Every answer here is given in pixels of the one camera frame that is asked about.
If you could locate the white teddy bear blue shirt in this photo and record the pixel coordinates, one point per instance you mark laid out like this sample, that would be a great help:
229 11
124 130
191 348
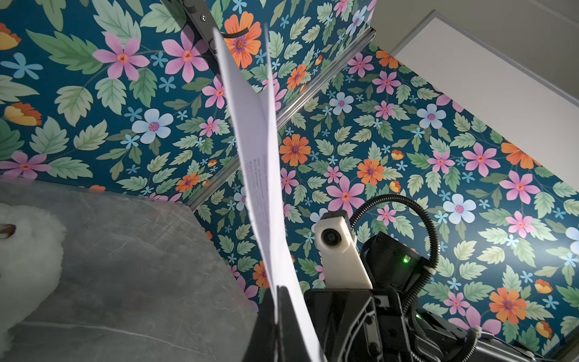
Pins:
31 263

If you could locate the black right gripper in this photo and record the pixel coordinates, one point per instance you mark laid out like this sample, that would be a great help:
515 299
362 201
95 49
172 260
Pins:
360 315

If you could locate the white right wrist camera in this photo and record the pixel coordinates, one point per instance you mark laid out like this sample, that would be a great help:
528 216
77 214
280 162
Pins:
337 246

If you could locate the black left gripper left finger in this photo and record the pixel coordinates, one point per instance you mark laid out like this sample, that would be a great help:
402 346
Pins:
262 345

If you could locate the white printed paper sheet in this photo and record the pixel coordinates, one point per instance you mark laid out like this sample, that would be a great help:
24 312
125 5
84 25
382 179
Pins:
254 121

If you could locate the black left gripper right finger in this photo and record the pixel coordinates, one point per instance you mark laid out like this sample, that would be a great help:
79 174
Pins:
290 342

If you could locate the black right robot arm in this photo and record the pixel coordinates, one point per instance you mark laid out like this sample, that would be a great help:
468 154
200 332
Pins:
471 342

